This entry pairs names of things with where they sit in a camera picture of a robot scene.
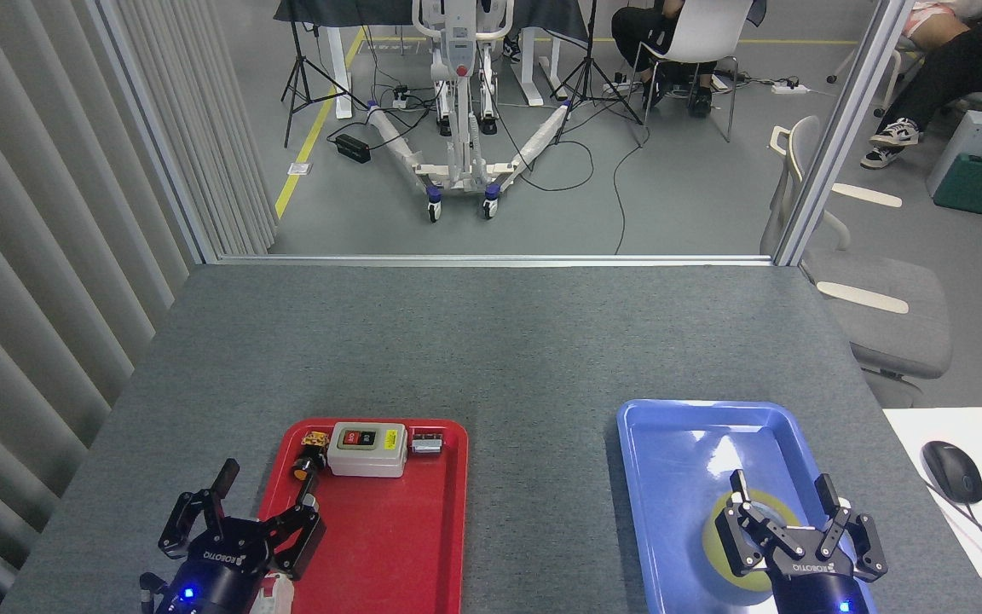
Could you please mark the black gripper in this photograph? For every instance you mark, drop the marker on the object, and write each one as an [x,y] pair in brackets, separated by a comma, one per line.
[811,580]
[222,571]

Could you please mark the yellow tape roll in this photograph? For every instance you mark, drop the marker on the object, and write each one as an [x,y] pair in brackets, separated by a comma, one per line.
[776,501]

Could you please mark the black yellow push button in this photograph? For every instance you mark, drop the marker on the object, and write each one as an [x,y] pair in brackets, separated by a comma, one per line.
[305,460]

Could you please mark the blue plastic tray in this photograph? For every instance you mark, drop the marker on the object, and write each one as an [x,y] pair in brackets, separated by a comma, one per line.
[678,443]

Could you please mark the red plastic tray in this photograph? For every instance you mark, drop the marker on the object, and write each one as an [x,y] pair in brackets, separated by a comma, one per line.
[397,546]

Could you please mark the black computer mouse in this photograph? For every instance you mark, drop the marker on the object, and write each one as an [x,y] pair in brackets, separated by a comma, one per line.
[953,471]

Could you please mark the small silver black component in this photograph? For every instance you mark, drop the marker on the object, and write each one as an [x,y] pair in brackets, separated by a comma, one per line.
[426,444]

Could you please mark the grey office chair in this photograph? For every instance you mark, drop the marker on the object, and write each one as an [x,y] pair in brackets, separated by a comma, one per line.
[892,315]

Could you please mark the grey vertical curtain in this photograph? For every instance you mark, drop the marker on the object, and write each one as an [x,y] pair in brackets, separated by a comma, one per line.
[31,256]

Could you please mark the white floor plate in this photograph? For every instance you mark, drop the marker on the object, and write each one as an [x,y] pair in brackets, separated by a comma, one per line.
[299,169]

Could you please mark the black power adapter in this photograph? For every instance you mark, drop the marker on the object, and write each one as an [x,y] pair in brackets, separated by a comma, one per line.
[353,148]

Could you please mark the white power strip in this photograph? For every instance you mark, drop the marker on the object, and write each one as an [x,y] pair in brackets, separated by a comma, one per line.
[789,86]

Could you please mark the black tripod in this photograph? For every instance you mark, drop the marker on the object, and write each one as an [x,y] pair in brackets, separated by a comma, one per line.
[589,72]
[297,72]

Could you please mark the white stand on wheels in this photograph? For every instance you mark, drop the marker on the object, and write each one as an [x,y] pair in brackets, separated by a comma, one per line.
[459,102]

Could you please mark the person with white shoes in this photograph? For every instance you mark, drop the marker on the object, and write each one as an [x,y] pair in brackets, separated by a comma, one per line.
[960,72]

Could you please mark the white chair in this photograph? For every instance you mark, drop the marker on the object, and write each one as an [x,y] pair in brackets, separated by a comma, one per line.
[704,30]

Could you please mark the desk with dark cloth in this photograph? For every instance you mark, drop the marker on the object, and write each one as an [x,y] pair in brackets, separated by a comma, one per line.
[346,13]

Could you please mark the person on white chair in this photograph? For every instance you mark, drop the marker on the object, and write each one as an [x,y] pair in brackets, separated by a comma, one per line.
[636,30]

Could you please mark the grey two-button switch box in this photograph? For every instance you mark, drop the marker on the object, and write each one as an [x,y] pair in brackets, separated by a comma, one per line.
[367,460]

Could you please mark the silver frame rail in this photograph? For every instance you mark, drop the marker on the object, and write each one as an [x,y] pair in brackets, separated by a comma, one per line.
[491,259]

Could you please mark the silver frame post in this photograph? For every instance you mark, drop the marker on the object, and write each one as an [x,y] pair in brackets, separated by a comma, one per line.
[840,136]
[154,136]

